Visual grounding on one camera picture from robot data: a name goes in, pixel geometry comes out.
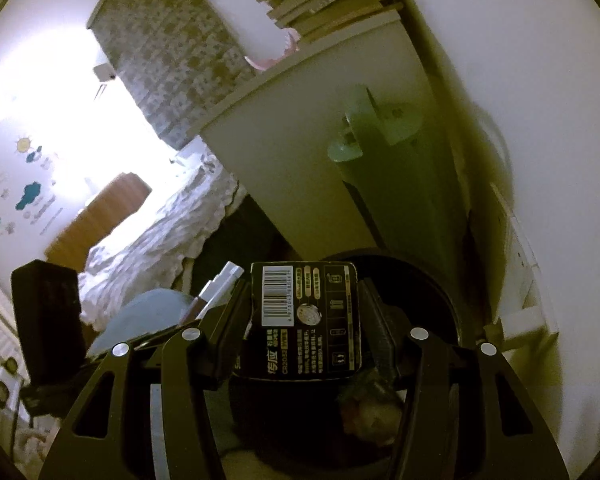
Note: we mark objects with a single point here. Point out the wooden headboard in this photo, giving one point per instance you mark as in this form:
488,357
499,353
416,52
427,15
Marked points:
105,210

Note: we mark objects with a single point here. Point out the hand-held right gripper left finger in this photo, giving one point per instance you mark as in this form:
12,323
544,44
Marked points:
230,327

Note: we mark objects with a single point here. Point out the small white wall device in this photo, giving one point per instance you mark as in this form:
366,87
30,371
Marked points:
102,72

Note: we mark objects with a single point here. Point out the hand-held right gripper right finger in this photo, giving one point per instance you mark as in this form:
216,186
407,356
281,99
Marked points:
380,332

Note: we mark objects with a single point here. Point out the green tower appliance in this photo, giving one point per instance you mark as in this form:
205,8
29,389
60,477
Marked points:
405,185

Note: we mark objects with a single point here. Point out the black trash bin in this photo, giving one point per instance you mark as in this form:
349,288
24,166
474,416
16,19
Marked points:
420,290

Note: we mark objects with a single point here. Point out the crumpled clear plastic wrap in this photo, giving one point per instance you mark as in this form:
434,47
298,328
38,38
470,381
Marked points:
370,410

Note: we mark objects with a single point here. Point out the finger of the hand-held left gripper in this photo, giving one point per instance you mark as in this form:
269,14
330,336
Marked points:
150,337

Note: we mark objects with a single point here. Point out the patterned grey curtain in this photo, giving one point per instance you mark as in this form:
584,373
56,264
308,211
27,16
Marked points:
180,50

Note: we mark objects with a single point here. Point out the black battery card package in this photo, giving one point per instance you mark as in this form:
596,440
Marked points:
305,320

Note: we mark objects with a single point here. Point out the stack of books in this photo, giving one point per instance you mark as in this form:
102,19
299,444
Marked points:
320,5

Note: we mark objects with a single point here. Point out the white cabinet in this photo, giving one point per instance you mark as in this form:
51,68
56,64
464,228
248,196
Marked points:
290,160

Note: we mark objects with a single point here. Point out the white ruffled blanket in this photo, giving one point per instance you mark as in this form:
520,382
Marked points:
155,240

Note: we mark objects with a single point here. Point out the blue cloud wall stickers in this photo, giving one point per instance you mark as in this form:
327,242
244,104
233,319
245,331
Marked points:
30,195

